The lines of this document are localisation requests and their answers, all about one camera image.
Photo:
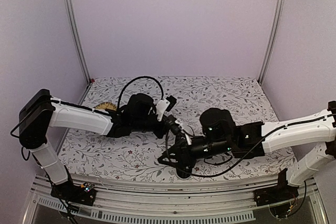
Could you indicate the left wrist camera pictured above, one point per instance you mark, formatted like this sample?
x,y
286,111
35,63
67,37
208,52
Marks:
x,y
165,105

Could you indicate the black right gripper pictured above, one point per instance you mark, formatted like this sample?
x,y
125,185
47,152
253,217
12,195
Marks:
x,y
181,153

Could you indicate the floral patterned table mat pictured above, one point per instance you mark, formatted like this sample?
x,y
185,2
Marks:
x,y
134,157

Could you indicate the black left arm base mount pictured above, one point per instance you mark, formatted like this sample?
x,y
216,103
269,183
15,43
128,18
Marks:
x,y
84,194

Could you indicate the yellow woven bamboo basket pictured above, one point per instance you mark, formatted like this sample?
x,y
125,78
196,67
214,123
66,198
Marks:
x,y
106,106

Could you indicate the right rear aluminium frame post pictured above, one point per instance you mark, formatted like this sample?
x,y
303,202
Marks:
x,y
271,41

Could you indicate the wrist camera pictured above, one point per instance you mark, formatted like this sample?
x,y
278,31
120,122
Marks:
x,y
179,128
165,105

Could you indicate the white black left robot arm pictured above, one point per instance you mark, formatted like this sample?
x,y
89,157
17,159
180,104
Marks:
x,y
44,111

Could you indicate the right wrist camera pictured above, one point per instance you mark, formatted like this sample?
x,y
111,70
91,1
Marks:
x,y
179,128

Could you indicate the left rear aluminium frame post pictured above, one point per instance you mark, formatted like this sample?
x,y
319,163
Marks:
x,y
76,38

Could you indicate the black white canvas sneaker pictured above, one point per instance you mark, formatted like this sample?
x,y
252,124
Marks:
x,y
183,173

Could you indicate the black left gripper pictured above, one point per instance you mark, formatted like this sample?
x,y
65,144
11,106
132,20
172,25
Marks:
x,y
164,128

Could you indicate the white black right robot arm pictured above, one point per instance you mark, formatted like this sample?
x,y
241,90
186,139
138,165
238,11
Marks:
x,y
221,134

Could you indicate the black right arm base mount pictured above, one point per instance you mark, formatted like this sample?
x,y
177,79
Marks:
x,y
280,192

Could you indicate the aluminium frame post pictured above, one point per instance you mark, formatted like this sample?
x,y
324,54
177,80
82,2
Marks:
x,y
271,41
76,38

